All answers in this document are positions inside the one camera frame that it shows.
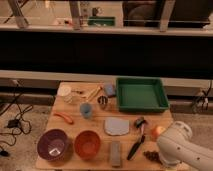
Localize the orange bowl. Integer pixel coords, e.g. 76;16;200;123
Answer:
74;130;101;160

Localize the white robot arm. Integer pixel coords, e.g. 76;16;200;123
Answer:
157;121;213;171

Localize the grey rectangular sponge block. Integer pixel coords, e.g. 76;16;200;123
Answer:
110;141;121;167

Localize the green plastic tray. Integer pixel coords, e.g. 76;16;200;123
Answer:
116;77;169;113

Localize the black power adapter with cables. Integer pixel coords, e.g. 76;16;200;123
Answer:
0;93;34;158

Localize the grey blue flat plate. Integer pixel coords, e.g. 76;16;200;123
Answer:
104;117;129;136

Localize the black cables right floor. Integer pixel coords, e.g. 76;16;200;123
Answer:
190;79;213;115

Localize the black handled knife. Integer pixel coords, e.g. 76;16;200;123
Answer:
127;117;147;160

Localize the purple bowl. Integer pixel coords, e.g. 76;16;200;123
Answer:
37;129;69;161

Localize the green bin in background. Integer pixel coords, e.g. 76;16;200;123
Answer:
88;16;115;26

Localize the orange carrot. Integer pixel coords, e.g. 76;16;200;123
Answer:
53;113;74;124

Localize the red yellow apple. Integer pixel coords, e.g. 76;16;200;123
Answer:
152;126;165;140

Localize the wooden spoon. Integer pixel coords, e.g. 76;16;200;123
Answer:
86;86;102;102

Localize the person in dark clothes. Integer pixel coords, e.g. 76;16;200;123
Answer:
122;0;164;27

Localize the dark red grape bunch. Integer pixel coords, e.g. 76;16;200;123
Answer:
143;151;160;163

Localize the blue grey cup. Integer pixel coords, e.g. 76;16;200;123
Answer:
80;103;92;119

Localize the blue grey small block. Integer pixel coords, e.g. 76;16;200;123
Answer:
104;84;116;97

